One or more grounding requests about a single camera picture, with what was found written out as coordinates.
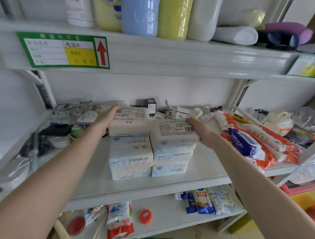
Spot black hair clips card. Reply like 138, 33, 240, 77
253, 109, 269, 123

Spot small black box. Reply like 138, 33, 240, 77
145, 98, 157, 115

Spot light blue plastic bottle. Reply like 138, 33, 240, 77
120, 0, 160, 37

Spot person's right hand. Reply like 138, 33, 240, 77
185, 117, 219, 150

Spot large white tissue pack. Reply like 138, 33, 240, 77
109, 136, 154, 180

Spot colourful small packet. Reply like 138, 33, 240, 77
84, 205, 105, 226

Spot clear glass cup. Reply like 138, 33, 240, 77
79, 98, 93, 112
54, 104, 75, 121

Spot beige tissue pack barcode label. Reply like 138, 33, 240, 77
150, 118, 200, 153
108, 106, 152, 137

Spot red lidded jar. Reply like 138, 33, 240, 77
66, 216, 86, 236

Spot small metal scissors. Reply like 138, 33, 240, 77
164, 99, 173, 120

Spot person's left forearm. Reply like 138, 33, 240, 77
0, 124, 109, 239

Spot black plastic item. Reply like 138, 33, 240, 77
257, 30, 300, 52

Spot purple plastic item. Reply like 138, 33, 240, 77
264, 22, 314, 46

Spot row of blue white packets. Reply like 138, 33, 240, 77
174, 184, 235, 216

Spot green shelf label red arrow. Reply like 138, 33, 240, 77
16, 32, 110, 70

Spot orange round cap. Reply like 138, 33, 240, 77
139, 209, 153, 225

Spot red white blue packet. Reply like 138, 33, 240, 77
106, 201, 135, 239

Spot person's left hand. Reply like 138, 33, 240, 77
95, 105, 121, 135

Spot pale yellow plastic bottle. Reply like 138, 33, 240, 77
93, 0, 123, 32

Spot large white plastic bottle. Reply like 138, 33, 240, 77
186, 0, 223, 42

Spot black flat pouch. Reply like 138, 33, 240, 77
40, 124, 74, 136

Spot green yellow shelf label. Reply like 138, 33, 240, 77
286, 54, 315, 78

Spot white bowl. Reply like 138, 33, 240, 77
0, 157, 33, 192

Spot blue wet wipes pack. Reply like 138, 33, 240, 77
227, 127, 263, 158

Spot lime green plastic bottle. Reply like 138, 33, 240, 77
157, 0, 194, 40

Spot pile of red white packets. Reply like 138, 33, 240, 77
214, 111, 300, 173

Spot black hair brush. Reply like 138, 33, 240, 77
19, 131, 52, 158

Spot white rolled towel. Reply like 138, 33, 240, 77
212, 26, 259, 46

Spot clear plastic bag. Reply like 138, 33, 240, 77
288, 158, 315, 185

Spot white metal shelf unit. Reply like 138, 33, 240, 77
0, 0, 315, 239

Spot person's right forearm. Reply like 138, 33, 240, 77
208, 137, 315, 239

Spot green ball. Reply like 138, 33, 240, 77
71, 125, 86, 138

